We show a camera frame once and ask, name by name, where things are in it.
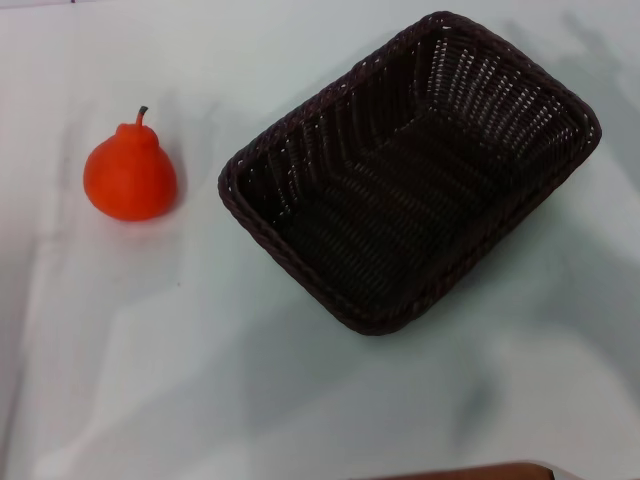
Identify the white tablecloth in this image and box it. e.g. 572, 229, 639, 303
0, 0, 640, 480

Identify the orange toy pear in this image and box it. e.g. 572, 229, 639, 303
82, 104, 179, 223

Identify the black woven rectangular basket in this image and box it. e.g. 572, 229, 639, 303
217, 10, 603, 337

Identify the brown wooden edge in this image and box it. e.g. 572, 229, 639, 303
369, 459, 556, 480

